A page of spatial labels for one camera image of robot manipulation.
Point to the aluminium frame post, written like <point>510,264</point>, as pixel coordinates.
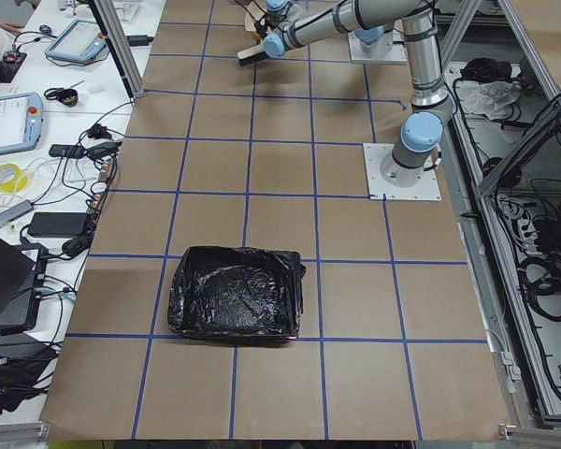
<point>110,26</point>

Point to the black power adapter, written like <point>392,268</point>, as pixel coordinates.
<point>57,224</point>

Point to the blue teach pendant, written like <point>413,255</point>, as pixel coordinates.
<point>80,43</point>
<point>21,119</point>

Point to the yellow tape roll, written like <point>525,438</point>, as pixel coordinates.
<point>12,178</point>

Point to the black-lined left trash bin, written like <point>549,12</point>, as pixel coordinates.
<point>237,294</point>

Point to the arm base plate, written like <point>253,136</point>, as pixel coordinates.
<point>386,180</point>
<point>396,56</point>

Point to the crumpled white cloth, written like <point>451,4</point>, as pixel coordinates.
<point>493,100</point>

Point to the near blue teach pendant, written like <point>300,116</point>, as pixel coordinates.
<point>21,119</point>

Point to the black laptop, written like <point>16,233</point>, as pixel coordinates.
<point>22,270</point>

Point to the beige hand brush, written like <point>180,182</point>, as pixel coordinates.
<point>251,55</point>

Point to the far blue teach pendant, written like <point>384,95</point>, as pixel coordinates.
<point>80,43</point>

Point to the black scissors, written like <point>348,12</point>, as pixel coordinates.
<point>51,93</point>

